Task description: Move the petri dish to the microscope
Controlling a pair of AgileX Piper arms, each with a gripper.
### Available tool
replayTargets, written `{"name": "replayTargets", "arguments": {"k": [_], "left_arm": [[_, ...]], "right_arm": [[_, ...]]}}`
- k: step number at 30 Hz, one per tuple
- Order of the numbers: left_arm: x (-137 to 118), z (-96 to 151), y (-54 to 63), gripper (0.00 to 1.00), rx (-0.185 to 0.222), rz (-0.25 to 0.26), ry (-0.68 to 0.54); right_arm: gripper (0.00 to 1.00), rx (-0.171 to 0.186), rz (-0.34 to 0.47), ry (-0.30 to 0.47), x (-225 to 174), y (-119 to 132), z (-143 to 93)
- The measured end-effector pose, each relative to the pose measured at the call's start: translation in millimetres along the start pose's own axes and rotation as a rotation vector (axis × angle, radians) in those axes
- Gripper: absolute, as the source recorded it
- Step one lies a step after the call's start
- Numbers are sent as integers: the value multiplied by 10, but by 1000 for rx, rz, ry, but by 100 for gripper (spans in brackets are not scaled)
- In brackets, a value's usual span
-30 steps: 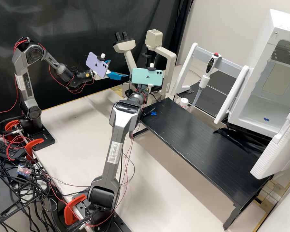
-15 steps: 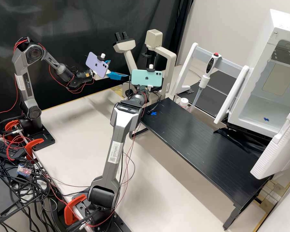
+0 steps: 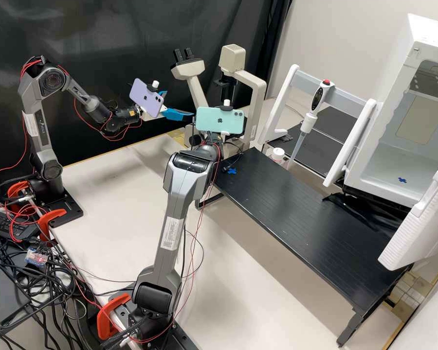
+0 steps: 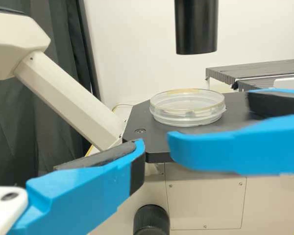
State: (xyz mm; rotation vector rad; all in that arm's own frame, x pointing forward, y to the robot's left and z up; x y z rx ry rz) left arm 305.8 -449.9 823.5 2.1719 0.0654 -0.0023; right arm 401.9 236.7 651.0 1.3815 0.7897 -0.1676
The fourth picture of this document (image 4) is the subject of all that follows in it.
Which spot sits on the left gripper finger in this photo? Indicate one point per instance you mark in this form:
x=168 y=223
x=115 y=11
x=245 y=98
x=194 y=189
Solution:
x=83 y=191

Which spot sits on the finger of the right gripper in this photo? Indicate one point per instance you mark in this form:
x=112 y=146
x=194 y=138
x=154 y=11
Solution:
x=274 y=101
x=235 y=151

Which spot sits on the petri dish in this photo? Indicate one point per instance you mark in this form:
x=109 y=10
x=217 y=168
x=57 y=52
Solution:
x=186 y=107

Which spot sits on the cream microscope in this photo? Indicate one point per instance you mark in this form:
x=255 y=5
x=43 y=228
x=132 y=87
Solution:
x=205 y=200

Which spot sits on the black platform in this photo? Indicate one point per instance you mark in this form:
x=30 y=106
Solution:
x=254 y=69

